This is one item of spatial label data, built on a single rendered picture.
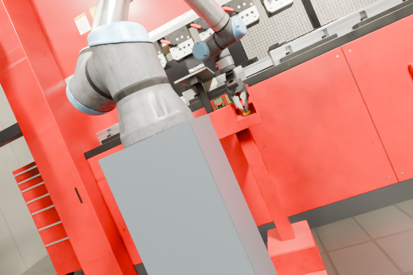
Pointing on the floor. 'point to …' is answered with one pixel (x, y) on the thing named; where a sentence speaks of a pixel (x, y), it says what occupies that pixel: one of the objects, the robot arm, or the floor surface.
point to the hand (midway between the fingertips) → (244, 110)
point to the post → (311, 13)
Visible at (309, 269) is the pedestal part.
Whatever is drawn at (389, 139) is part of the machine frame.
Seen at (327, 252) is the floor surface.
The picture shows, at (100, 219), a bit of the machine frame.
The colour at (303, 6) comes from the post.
